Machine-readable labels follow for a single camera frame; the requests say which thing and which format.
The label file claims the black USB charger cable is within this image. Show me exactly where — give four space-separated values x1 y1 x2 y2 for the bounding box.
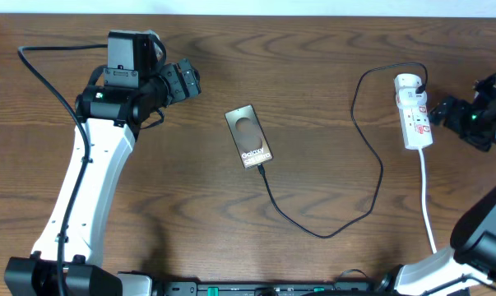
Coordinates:
256 62 429 240

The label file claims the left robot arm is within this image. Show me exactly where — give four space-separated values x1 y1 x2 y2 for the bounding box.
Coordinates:
4 59 201 295

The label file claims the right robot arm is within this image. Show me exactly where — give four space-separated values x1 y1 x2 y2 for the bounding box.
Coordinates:
375 74 496 295

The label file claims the white power strip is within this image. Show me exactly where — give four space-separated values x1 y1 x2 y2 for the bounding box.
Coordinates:
394 73 433 150

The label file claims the white power strip cord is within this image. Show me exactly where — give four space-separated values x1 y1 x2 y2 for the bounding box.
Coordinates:
418 147 438 255

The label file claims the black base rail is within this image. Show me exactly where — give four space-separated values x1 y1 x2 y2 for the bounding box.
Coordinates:
119 269 471 296

